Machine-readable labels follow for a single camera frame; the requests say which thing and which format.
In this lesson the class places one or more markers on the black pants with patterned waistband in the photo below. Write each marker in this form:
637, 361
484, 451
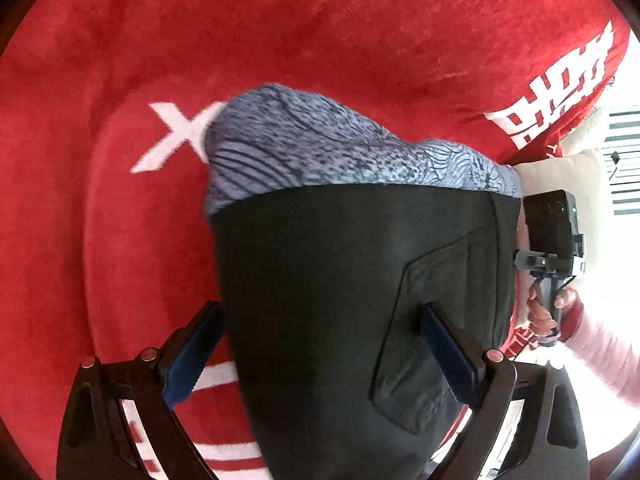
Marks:
330, 310

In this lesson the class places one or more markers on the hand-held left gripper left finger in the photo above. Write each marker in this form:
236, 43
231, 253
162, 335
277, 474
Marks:
192, 355

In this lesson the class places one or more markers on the black striped white panel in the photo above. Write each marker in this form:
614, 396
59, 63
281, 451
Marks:
625, 160

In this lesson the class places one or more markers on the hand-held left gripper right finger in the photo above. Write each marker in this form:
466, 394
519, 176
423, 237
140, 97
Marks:
450, 355

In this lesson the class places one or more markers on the person's right hand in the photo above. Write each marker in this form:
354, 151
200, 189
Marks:
539, 316

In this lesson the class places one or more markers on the red blanket with white print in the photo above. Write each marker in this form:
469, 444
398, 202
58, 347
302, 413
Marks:
150, 85

